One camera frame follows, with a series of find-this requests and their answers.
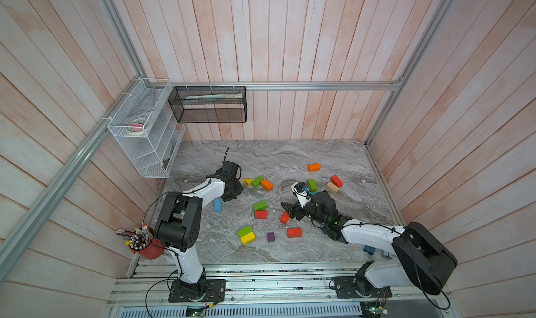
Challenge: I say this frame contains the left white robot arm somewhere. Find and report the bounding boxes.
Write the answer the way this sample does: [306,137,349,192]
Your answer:
[154,160,244,302]

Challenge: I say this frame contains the right natural wood block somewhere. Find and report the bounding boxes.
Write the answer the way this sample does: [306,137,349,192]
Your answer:
[326,182,340,194]

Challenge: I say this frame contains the orange block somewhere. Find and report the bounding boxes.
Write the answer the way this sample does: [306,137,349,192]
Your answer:
[260,179,274,192]
[308,163,321,172]

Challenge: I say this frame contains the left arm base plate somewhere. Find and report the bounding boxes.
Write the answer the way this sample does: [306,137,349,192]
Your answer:
[168,279,226,303]

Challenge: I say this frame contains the front yellow block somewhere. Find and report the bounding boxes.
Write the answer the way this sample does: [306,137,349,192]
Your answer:
[240,232,256,245]

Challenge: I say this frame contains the purple cube block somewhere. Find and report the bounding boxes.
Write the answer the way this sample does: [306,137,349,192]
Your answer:
[267,232,275,243]

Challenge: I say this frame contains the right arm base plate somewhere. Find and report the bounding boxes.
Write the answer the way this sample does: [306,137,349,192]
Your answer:
[330,276,392,299]

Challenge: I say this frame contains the red block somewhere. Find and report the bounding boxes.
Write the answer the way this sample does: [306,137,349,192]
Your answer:
[287,227,303,238]
[254,211,268,220]
[280,211,290,225]
[330,175,343,188]

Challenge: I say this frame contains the light blue block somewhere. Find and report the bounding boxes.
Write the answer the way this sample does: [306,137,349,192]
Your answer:
[214,198,223,213]

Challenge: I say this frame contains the white wire mesh shelf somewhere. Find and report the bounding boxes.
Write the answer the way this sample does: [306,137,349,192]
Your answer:
[107,78,185,179]

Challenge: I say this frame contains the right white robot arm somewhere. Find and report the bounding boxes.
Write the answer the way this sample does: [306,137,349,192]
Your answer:
[281,191,458,298]

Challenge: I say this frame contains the red pen holder cup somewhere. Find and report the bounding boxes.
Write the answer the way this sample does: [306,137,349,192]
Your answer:
[115,224,165,260]

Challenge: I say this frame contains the teal stapler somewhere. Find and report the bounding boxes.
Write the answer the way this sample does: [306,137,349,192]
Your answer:
[363,245,375,256]

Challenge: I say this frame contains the black wire mesh basket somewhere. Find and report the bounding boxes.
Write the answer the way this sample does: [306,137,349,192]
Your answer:
[168,86,248,124]

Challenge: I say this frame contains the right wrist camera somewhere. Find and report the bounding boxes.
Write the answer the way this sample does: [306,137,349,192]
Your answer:
[292,182,312,208]

